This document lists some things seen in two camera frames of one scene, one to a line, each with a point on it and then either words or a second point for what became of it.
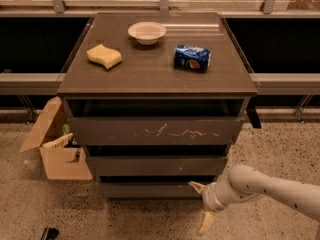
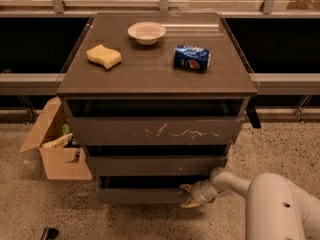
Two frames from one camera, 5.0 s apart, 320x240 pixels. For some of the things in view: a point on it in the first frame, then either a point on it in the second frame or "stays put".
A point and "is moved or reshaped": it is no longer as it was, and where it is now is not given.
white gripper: (209, 196) to (199, 194)
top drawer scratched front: (155, 131) stays put
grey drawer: (155, 166) stays put
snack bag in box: (60, 141) stays put
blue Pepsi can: (192, 58) stays put
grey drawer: (149, 190) is moved or reshaped
